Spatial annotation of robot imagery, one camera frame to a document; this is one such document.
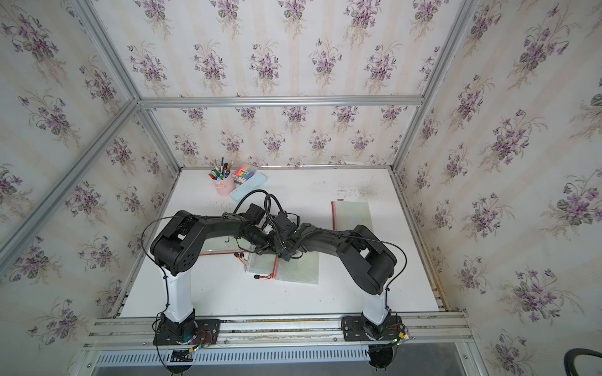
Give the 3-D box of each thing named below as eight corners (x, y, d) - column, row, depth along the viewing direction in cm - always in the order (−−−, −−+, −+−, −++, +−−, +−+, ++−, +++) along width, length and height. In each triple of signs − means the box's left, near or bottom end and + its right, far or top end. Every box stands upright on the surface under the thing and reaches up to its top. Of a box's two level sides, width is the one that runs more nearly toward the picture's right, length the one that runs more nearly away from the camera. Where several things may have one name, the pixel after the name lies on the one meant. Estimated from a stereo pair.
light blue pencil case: (228, 197, 111) (227, 194, 109) (262, 173, 121) (261, 170, 119) (236, 204, 108) (235, 201, 106) (270, 179, 118) (269, 176, 117)
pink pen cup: (215, 197, 111) (207, 179, 101) (218, 186, 115) (211, 168, 106) (233, 197, 111) (226, 179, 101) (235, 186, 115) (230, 168, 106)
